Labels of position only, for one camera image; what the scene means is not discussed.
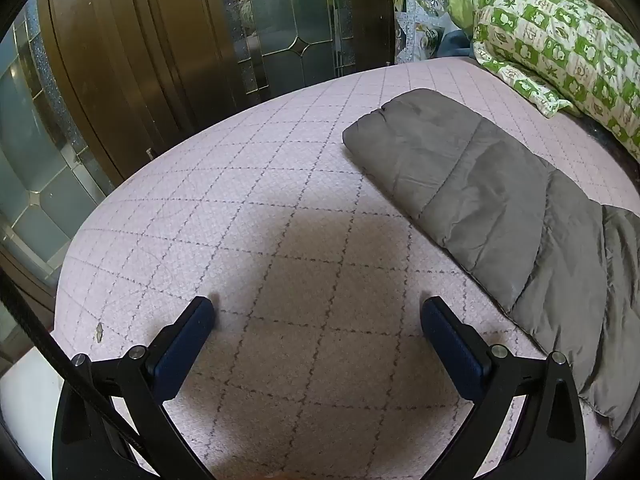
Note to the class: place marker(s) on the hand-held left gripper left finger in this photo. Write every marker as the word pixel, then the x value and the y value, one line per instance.
pixel 185 350

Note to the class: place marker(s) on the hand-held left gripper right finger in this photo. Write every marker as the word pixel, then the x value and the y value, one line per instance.
pixel 450 350

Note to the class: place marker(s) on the grey puffer jacket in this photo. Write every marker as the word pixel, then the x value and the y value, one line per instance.
pixel 475 175

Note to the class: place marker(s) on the small brown scrap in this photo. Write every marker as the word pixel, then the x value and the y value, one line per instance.
pixel 99 331

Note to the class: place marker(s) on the blue cloth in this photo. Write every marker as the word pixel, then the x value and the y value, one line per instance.
pixel 452 44

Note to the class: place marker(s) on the green patterned pillow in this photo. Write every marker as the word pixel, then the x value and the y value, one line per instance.
pixel 550 35

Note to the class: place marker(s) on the floral printed cloth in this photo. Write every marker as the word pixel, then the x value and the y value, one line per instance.
pixel 417 15

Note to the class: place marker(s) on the lime green cloth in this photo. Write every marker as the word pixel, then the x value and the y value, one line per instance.
pixel 462 5

